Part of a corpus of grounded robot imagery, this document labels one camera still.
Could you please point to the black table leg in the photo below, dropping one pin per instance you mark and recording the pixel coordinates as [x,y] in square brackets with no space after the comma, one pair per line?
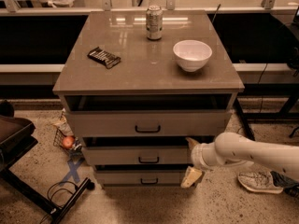
[242,117]

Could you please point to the wire basket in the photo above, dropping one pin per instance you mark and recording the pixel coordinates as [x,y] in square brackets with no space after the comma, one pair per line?
[75,151]

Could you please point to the grey drawer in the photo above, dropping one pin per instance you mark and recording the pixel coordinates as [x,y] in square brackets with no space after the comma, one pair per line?
[148,115]
[136,150]
[140,174]

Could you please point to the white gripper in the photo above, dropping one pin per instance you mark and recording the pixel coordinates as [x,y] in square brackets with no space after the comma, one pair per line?
[196,157]

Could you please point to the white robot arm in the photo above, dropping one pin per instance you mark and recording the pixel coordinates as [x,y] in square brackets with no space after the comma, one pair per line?
[229,149]

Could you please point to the grey sneaker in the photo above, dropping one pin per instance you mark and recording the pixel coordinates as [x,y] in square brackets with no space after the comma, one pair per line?
[261,182]

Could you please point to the dark snack bar wrapper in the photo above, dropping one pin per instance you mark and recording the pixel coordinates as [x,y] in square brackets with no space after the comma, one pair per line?
[108,60]

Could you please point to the red apple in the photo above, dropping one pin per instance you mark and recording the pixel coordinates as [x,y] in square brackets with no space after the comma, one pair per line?
[68,142]

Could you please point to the silver soda can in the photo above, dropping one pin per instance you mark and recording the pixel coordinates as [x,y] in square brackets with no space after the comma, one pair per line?
[154,22]

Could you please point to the blue tape cross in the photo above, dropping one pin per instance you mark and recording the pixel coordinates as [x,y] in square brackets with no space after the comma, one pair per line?
[73,166]

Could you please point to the black chair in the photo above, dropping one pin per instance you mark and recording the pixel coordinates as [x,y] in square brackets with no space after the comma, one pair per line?
[16,136]

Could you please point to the grey drawer cabinet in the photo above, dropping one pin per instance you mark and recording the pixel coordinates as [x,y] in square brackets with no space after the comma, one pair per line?
[146,67]

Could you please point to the white bowl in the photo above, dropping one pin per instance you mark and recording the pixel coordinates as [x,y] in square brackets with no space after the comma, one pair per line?
[191,55]

